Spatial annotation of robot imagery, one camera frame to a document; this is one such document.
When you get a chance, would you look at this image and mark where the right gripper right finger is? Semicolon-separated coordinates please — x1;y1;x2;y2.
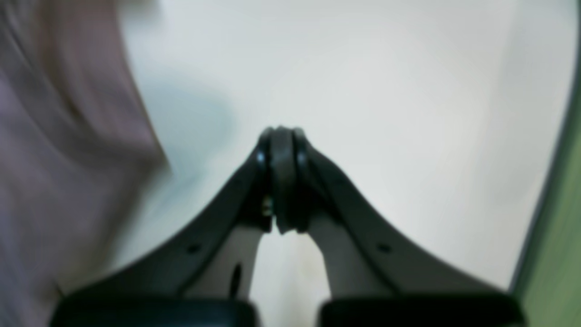
282;128;527;327

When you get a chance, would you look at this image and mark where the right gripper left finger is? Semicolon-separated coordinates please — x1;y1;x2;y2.
49;128;274;327

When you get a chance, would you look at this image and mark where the mauve t-shirt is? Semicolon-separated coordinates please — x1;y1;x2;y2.
0;0;164;327

